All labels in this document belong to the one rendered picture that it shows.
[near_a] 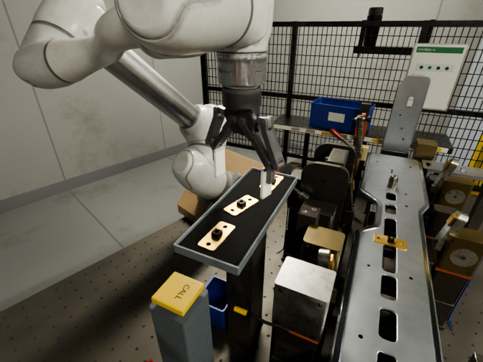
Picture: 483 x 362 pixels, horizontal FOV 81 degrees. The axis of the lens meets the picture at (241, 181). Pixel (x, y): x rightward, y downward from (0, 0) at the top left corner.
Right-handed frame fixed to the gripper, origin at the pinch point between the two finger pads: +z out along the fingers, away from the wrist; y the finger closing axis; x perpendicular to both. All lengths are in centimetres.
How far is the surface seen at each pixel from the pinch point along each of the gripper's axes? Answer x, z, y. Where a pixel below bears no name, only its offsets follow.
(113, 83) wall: 97, 23, -269
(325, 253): 4.4, 11.9, 19.8
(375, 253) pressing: 24.7, 22.6, 25.4
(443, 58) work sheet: 133, -17, 10
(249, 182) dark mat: 10.0, 6.6, -6.0
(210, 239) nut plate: -12.9, 6.4, 3.7
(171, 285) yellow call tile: -24.5, 6.7, 6.9
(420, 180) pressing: 77, 22, 24
